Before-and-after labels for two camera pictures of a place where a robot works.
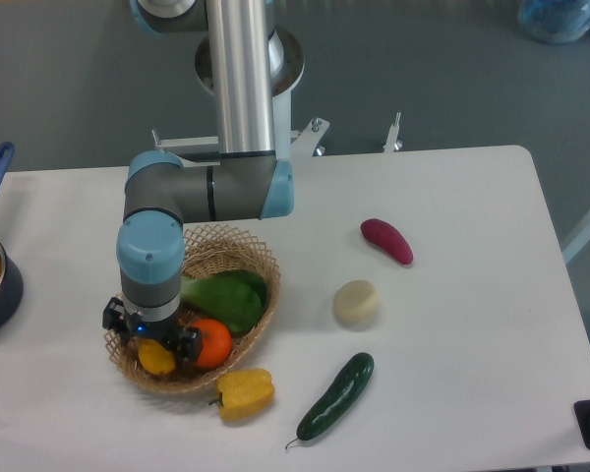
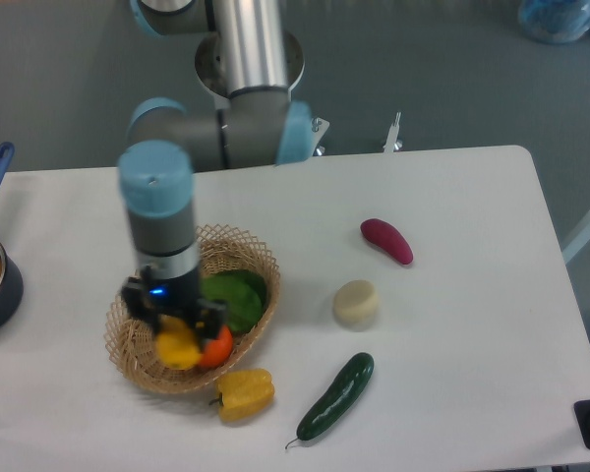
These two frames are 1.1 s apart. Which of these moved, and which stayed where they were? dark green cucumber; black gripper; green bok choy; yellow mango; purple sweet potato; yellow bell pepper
Moved: yellow mango; black gripper
Stayed: yellow bell pepper; purple sweet potato; green bok choy; dark green cucumber
